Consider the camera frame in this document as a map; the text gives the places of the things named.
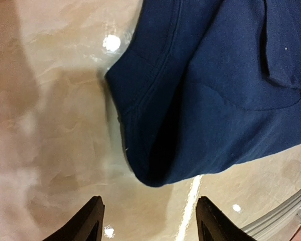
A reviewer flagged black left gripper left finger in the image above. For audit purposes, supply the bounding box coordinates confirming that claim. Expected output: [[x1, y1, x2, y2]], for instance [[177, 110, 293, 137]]
[[44, 196, 105, 241]]

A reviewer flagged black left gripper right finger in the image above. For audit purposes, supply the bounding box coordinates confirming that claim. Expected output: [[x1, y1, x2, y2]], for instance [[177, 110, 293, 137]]
[[196, 196, 255, 241]]

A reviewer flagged navy blue t-shirt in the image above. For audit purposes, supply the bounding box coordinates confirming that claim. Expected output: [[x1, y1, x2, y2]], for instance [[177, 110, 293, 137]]
[[106, 1, 301, 187]]

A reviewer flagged aluminium front rail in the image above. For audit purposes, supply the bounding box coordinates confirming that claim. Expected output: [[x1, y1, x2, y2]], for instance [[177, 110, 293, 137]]
[[242, 189, 301, 240]]

